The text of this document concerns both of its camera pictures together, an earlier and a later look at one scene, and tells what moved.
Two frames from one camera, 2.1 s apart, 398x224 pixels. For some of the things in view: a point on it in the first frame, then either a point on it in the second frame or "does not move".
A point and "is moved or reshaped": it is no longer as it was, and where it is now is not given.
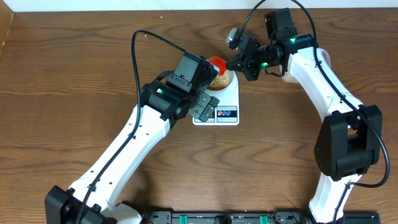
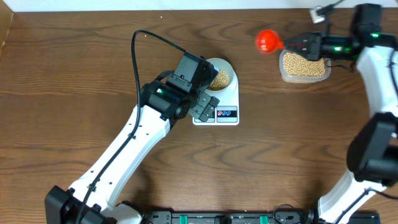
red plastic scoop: (221, 63) is moved or reshaped
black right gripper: (244, 66) to (312, 47)
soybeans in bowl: (219, 83) does not move
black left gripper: (205, 106) does not move
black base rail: (255, 217) does not move
